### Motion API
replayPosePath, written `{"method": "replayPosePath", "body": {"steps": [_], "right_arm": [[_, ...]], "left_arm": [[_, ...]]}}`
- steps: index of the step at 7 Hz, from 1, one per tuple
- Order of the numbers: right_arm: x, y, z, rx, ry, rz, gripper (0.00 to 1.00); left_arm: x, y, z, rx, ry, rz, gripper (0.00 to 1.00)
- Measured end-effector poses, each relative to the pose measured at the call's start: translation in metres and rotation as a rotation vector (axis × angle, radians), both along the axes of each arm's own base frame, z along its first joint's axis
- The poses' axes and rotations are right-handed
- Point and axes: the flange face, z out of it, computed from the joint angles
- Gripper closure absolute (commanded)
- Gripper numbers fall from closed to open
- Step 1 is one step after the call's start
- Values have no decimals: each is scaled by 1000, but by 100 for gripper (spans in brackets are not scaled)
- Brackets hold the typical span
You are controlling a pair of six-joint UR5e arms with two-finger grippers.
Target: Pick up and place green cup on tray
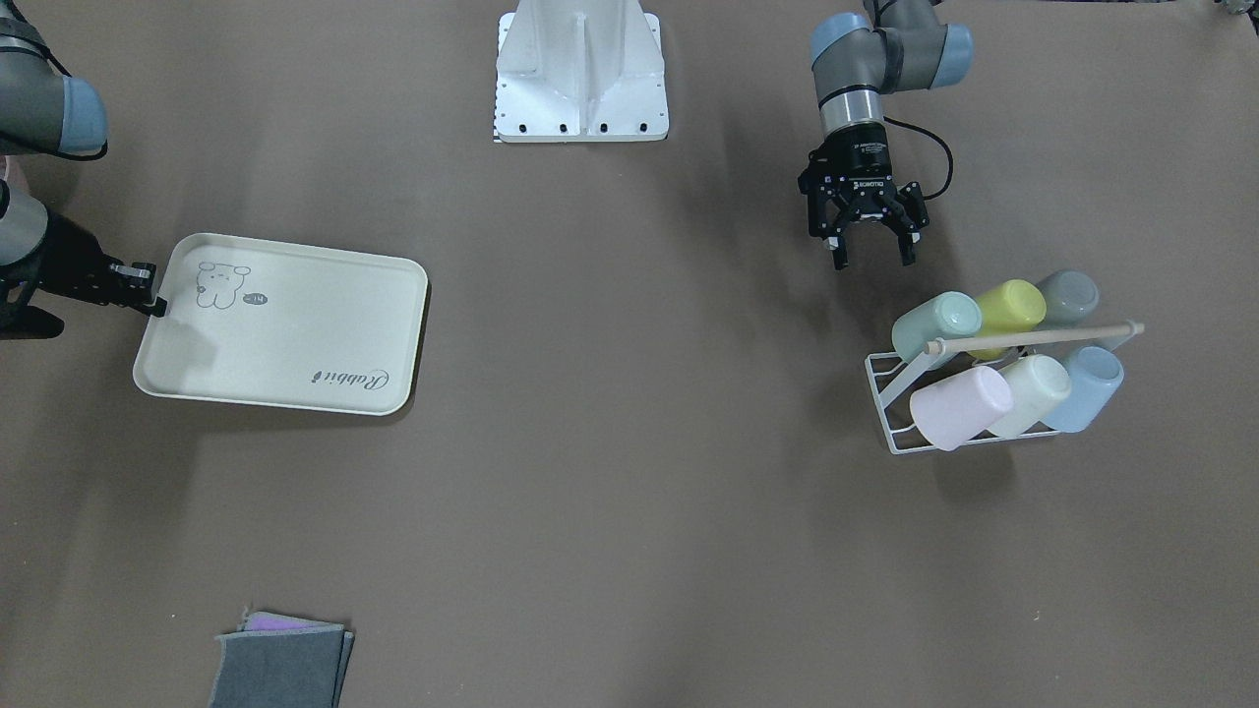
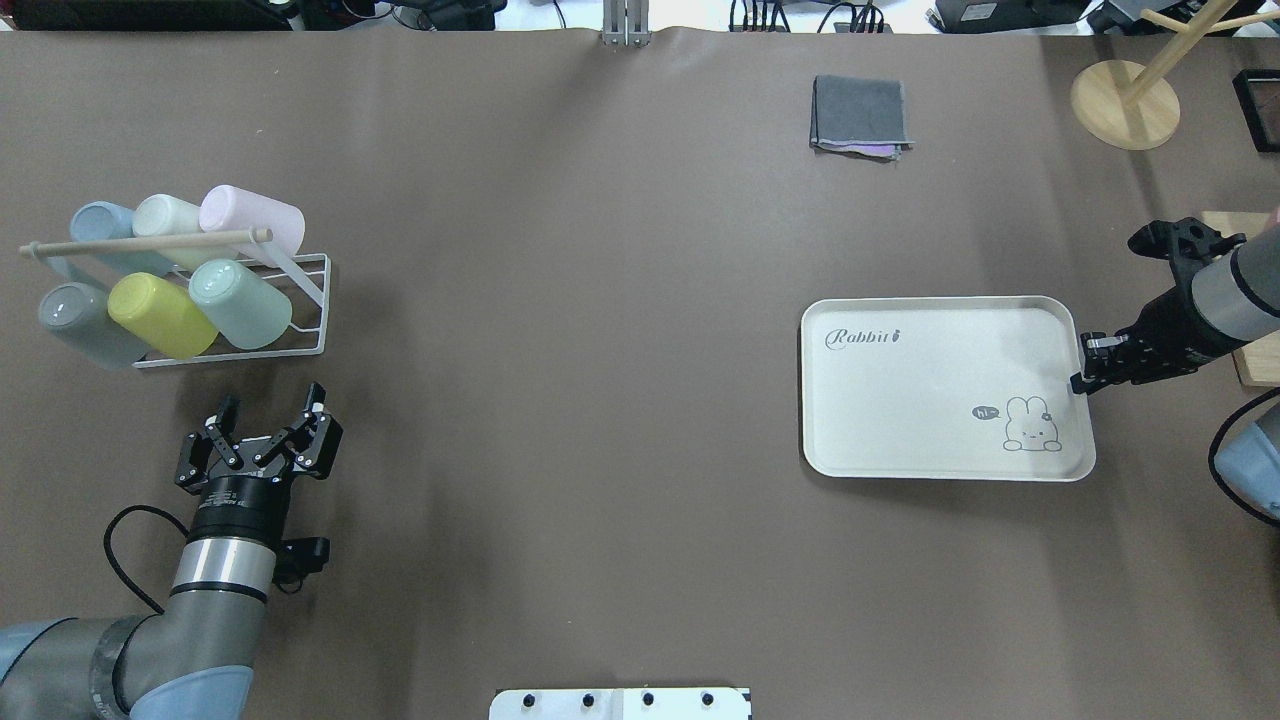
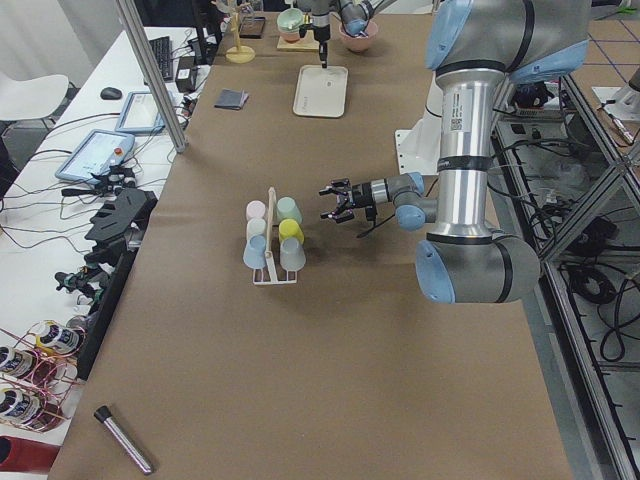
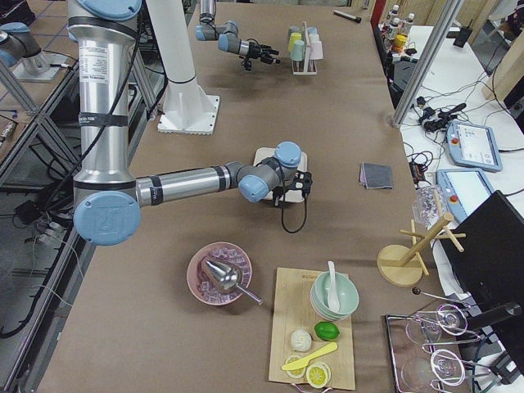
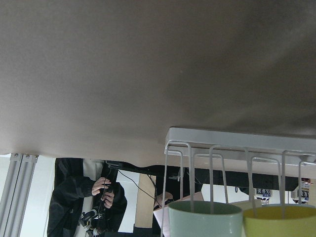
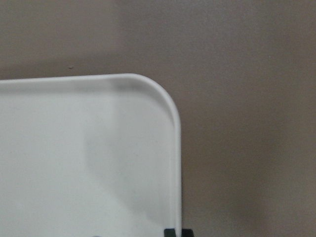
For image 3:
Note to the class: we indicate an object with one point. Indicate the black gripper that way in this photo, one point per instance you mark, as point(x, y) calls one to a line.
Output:
point(360, 195)
point(320, 28)

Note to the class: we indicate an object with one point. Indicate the green cup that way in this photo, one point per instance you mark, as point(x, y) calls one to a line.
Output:
point(287, 208)

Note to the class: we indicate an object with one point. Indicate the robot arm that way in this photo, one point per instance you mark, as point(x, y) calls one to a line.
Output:
point(354, 17)
point(473, 47)

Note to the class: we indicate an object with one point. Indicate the cream rabbit tray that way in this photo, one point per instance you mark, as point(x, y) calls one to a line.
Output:
point(321, 92)

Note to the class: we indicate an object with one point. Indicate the yellow cup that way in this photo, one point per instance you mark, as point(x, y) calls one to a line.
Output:
point(290, 228)

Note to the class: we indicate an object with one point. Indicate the grey cup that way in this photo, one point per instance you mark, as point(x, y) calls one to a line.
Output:
point(292, 255)

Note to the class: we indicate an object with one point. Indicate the pink cup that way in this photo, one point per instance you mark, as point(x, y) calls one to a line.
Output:
point(255, 209)

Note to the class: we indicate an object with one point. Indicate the white cup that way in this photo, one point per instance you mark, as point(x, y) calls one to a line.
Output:
point(255, 227)

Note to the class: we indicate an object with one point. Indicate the blue cup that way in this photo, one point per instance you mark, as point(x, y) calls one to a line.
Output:
point(254, 252)

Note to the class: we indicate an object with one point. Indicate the bamboo cutting board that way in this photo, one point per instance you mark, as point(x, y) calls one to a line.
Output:
point(308, 43)

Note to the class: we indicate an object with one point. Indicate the pink bowl with ice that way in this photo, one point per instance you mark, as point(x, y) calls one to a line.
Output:
point(360, 42)

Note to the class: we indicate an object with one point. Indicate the green stacked bowls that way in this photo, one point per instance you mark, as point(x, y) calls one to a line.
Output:
point(289, 22)

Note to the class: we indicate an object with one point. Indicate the wooden mug tree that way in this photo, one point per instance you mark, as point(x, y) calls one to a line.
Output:
point(237, 52)

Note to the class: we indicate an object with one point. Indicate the grey folded cloth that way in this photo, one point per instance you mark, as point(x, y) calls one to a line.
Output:
point(229, 99)

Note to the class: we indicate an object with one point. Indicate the black keyboard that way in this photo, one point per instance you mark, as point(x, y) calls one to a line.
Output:
point(161, 48)

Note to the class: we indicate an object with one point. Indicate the teach pendant far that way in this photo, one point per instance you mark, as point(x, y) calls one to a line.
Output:
point(139, 115)

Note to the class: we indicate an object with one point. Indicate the teach pendant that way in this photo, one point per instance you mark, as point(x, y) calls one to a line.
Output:
point(95, 155)
point(139, 115)

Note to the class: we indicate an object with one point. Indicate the black computer mouse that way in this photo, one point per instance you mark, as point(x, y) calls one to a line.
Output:
point(111, 94)

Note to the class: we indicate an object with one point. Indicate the teach pendant near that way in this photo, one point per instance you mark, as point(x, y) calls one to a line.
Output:
point(95, 155)

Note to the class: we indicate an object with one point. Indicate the metal tube black cap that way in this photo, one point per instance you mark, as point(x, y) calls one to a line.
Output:
point(104, 415)

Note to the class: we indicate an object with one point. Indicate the white wire cup rack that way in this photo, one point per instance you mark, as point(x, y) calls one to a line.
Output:
point(272, 273)

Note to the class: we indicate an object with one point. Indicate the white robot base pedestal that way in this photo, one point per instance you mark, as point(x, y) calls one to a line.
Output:
point(418, 149)

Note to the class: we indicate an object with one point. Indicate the aluminium frame post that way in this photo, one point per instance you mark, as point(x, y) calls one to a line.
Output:
point(131, 21)

